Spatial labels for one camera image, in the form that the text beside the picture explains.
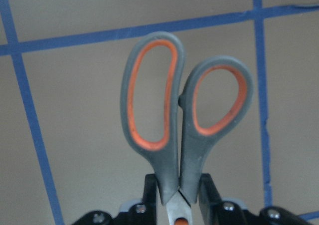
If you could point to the grey orange scissors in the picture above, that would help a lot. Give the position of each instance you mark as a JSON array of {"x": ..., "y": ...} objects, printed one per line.
[{"x": 179, "y": 156}]

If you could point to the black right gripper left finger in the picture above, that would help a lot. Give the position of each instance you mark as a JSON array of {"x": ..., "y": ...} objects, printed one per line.
[{"x": 150, "y": 200}]

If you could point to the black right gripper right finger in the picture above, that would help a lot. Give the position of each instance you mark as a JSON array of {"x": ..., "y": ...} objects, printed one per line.
[{"x": 209, "y": 200}]

